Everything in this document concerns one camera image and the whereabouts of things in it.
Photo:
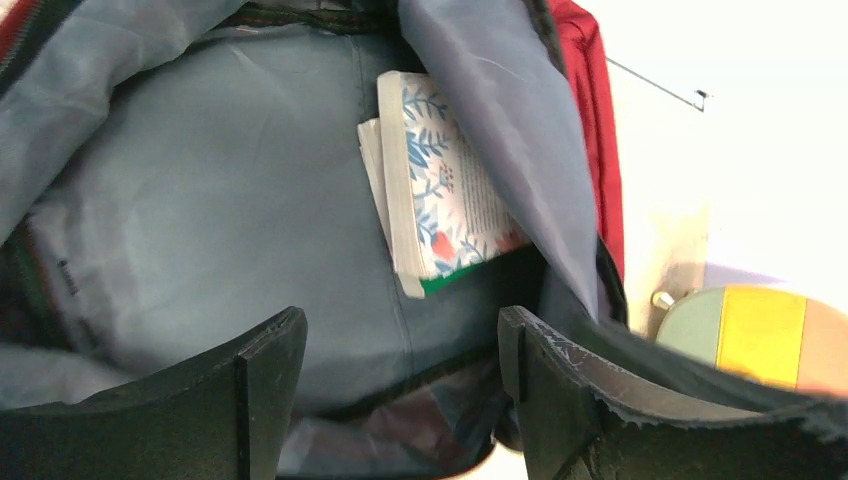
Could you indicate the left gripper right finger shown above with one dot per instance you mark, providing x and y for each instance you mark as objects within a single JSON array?
[{"x": 583, "y": 417}]

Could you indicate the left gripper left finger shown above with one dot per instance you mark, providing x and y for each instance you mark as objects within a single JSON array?
[{"x": 222, "y": 414}]

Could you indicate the floral cover book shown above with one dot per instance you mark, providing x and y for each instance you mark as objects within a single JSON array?
[{"x": 449, "y": 207}]

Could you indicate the red backpack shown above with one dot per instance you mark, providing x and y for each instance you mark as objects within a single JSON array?
[{"x": 176, "y": 173}]

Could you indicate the green treehouse paperback book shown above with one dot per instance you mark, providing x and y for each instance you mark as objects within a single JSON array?
[{"x": 414, "y": 287}]

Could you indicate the white cylinder with coloured disc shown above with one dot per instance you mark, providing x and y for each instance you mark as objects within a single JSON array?
[{"x": 773, "y": 337}]

